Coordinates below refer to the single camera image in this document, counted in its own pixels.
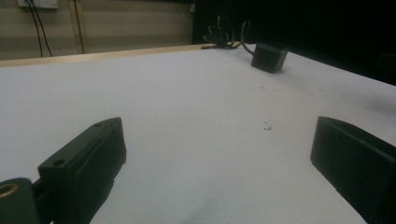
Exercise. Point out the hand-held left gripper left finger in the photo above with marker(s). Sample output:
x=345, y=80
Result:
x=84, y=165

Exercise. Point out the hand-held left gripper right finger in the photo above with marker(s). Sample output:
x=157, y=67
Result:
x=355, y=158

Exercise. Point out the small black cube device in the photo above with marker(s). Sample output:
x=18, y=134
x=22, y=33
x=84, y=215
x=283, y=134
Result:
x=268, y=58

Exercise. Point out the white wall power strip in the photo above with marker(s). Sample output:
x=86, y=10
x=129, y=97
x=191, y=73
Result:
x=38, y=3

